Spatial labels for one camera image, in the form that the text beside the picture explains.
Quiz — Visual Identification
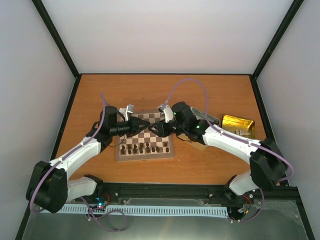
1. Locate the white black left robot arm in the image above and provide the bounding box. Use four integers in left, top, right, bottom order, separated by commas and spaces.
26, 106, 150, 213

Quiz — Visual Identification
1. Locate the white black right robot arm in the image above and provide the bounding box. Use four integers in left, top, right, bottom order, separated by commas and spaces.
148, 101, 292, 196

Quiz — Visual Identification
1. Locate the silver tin tray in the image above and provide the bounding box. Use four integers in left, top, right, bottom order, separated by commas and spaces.
180, 107, 209, 151

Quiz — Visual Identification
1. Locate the gold tin tray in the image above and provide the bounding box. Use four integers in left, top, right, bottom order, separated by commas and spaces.
221, 114, 256, 139

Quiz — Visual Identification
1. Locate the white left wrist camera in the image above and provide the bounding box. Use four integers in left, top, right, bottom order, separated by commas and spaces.
118, 104, 134, 121

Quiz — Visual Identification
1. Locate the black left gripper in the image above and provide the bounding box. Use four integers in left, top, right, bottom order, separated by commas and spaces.
110, 116, 150, 138

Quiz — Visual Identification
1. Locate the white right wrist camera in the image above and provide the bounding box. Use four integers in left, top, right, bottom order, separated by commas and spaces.
158, 103, 174, 123

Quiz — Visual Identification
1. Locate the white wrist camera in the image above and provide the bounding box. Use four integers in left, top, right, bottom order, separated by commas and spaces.
118, 104, 134, 121
158, 103, 174, 123

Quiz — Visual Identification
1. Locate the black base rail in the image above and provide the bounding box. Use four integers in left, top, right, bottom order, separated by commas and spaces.
29, 182, 300, 208

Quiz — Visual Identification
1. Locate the black aluminium frame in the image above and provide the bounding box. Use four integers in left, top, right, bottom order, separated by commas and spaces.
14, 0, 316, 240

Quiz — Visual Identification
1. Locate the light blue cable duct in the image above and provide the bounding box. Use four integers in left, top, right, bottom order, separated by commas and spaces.
61, 204, 230, 218

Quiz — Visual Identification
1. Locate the wooden chessboard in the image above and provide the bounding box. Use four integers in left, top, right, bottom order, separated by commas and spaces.
115, 108, 175, 162

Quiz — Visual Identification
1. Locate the white chess pieces pile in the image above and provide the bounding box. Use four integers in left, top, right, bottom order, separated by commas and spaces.
235, 130, 251, 138

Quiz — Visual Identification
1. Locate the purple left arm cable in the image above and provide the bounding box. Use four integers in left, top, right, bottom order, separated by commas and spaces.
29, 92, 111, 214

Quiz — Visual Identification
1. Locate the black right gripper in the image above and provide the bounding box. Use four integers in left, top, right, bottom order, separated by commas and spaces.
148, 119, 187, 138

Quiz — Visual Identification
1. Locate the small electronics board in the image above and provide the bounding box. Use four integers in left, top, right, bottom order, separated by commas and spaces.
96, 193, 110, 209

